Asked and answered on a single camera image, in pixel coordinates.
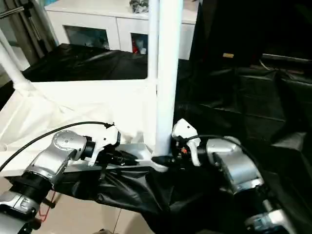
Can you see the grey metal tripod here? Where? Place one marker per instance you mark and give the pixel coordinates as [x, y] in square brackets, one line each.
[29, 29]

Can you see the black bundle in clear bag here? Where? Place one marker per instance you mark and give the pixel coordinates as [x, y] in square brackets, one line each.
[139, 7]

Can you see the white plastic table leg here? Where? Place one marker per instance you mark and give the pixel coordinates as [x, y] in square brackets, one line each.
[152, 36]
[12, 70]
[168, 61]

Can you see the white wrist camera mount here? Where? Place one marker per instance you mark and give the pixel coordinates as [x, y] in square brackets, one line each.
[185, 129]
[107, 136]

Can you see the dark robot foot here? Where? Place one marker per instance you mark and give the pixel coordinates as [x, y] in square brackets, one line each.
[106, 231]

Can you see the small tan label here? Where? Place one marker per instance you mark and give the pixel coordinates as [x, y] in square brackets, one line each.
[228, 55]

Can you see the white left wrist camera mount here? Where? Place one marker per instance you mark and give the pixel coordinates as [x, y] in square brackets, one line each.
[107, 136]

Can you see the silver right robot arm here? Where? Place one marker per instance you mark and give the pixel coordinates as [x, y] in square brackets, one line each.
[239, 170]

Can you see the white glass-door cabinet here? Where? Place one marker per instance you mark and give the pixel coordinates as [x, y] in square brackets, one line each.
[97, 19]

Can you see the dark horizontal bar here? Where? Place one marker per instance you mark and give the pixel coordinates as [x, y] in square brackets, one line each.
[287, 58]

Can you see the black plastic mat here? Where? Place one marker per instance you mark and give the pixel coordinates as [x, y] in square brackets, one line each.
[243, 97]

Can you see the white plastic table top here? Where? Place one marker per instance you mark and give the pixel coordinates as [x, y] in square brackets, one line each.
[73, 102]

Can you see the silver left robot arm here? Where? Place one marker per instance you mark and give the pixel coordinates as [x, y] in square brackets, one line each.
[53, 156]

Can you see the black fabric backdrop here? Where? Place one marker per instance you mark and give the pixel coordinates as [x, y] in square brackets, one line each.
[256, 24]

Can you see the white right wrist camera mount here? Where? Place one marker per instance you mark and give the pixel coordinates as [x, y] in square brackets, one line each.
[185, 129]

